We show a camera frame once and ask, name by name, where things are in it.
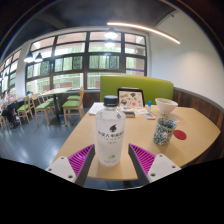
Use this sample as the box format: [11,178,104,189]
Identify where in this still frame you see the green speckled ceramic mug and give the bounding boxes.
[152,116,178,147]

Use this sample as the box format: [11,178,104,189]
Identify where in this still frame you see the white paper sheets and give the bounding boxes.
[87,101,105,117]

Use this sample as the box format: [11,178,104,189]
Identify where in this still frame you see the white ceramic bowl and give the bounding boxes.
[154,97,180,116]

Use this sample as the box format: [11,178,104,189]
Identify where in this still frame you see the wooden chairs with green seats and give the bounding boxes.
[0,86,86,130]

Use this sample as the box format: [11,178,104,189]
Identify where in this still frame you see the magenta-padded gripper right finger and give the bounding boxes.
[128,143,183,187]

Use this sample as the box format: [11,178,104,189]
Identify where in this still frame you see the black pendant lamps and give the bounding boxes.
[23,27,120,64]

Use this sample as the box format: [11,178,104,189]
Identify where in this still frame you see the clear black-capped water bottle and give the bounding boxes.
[95,94,127,167]

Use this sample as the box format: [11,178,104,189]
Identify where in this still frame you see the light wooden dining table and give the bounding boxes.
[39,86,76,125]

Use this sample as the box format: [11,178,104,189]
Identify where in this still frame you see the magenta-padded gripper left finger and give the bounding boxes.
[45,143,97,188]

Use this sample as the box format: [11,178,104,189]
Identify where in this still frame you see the green upholstered booth backrest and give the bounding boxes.
[99,74,175,107]

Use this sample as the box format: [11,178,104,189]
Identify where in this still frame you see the person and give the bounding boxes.
[0,92,18,130]

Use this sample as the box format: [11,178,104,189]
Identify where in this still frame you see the curved linear ceiling light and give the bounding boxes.
[106,21,182,45]

